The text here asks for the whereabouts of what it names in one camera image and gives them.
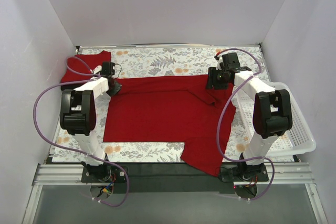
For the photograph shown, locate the red t shirt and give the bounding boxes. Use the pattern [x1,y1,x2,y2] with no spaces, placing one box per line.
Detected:
[60,50,112,83]
[103,75,236,176]

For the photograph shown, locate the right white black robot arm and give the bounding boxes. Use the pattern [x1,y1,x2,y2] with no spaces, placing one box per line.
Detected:
[206,48,292,182]

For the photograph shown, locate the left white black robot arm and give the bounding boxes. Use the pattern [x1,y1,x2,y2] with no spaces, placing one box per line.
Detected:
[60,62,121,182]

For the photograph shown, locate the floral patterned table mat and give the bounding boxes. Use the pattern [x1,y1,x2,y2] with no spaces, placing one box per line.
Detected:
[49,46,269,163]

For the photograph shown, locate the folded red t shirt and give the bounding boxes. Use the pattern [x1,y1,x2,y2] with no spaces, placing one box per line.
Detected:
[60,50,112,83]

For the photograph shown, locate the white plastic laundry basket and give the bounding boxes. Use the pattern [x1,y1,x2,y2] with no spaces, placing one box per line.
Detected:
[236,90,316,158]

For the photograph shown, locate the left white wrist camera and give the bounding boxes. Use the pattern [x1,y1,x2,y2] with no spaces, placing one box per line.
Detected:
[92,65,102,76]

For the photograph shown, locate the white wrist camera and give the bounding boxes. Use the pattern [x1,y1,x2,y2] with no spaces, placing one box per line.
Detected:
[92,65,102,76]
[214,54,224,70]

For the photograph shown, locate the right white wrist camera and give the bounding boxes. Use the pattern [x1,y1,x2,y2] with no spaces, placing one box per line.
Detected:
[214,54,224,70]

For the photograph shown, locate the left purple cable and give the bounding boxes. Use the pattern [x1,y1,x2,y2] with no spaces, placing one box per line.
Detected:
[32,56,131,207]

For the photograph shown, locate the purple cable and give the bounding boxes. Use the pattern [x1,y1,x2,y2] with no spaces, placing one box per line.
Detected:
[32,56,131,207]
[214,47,276,201]

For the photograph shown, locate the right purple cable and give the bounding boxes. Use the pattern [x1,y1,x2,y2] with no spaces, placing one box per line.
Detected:
[214,47,276,201]

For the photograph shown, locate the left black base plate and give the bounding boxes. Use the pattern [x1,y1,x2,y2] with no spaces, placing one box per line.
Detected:
[81,165,128,183]

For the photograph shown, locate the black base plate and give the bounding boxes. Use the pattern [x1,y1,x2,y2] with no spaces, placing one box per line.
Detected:
[81,165,128,183]
[217,162,269,182]

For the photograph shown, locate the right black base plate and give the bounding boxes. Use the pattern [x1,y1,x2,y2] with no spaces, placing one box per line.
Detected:
[217,162,269,182]

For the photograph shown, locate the aluminium front rail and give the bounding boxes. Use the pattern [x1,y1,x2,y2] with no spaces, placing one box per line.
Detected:
[33,162,315,185]

